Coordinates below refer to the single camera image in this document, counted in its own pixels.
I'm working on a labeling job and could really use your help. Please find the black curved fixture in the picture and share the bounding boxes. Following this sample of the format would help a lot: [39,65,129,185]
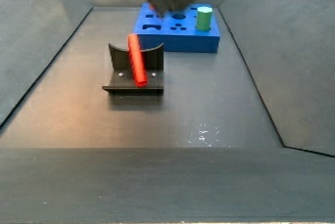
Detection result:
[102,45,164,95]

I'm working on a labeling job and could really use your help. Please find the green hexagonal peg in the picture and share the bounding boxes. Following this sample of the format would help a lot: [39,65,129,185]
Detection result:
[196,6,213,31]

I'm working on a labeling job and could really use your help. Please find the blue shape-sorter block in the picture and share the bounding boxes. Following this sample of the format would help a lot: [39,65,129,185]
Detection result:
[134,3,221,53]

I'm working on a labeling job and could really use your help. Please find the red square-circle object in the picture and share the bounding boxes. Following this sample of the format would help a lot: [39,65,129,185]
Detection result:
[129,33,148,87]

